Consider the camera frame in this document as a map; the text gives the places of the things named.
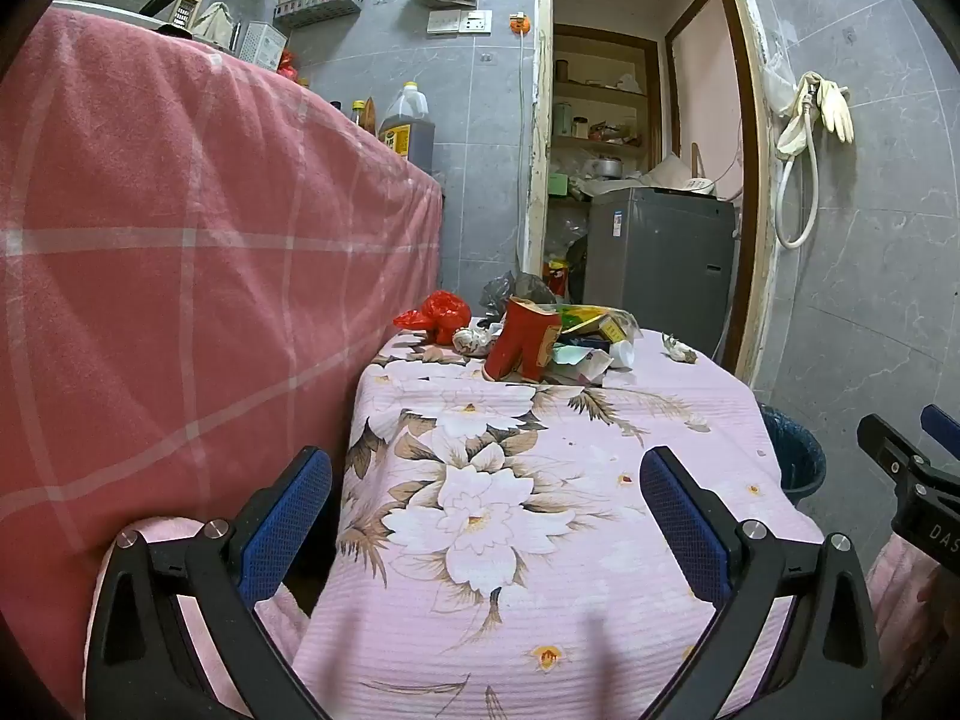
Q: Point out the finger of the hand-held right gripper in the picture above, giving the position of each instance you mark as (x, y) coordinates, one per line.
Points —
(885, 442)
(941, 426)

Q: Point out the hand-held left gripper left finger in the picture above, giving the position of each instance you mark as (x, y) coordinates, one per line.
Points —
(289, 525)

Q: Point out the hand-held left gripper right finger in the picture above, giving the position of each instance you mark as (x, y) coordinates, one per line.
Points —
(686, 525)

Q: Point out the dark blue trash bin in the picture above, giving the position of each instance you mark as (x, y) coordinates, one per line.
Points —
(799, 465)

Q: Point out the white plastic jar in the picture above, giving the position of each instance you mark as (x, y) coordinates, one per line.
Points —
(622, 354)

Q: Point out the white printed wrapper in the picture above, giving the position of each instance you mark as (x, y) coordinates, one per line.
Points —
(472, 343)

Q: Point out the grey plastic bag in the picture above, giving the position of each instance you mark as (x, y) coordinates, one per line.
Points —
(517, 289)

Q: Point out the pink fleece cloth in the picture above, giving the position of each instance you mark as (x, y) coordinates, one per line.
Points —
(900, 592)

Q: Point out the pink floral tablecloth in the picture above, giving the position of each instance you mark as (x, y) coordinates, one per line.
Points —
(562, 427)

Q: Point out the small crumpled wrapper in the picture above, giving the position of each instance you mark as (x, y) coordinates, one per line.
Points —
(679, 349)

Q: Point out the white green paper wrapper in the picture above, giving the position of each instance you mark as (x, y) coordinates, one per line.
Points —
(581, 367)

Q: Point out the yellow red snack packet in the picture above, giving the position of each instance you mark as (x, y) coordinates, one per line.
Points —
(589, 313)

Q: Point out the red paper carton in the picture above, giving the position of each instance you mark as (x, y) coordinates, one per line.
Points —
(525, 345)

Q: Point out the red plastic bag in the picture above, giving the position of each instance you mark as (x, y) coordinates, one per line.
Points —
(442, 311)

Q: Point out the grey washing machine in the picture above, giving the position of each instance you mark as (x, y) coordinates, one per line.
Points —
(660, 255)

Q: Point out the white red sack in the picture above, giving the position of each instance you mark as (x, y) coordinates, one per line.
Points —
(556, 277)

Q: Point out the pink checked blanket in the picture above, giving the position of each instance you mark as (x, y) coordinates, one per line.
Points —
(187, 240)

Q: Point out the cream rubber gloves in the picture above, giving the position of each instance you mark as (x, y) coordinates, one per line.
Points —
(832, 109)

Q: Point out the green box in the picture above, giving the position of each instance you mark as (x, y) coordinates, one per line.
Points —
(559, 185)

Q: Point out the small metal pot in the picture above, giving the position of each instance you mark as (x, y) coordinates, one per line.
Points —
(607, 167)

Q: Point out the large cooking oil bottle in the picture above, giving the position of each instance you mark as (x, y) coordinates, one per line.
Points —
(405, 131)

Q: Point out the wooden shelf unit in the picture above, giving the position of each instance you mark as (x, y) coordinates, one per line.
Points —
(600, 90)

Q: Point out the metal box grater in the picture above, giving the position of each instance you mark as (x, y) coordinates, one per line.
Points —
(262, 45)

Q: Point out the grey hanging rag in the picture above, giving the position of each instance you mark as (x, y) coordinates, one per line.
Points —
(217, 22)

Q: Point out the wooden door frame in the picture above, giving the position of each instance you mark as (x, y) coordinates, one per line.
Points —
(754, 165)

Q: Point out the white wall switch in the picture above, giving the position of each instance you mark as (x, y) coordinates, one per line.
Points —
(442, 23)

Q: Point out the white wall socket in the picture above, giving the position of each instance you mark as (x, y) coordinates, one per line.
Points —
(476, 21)

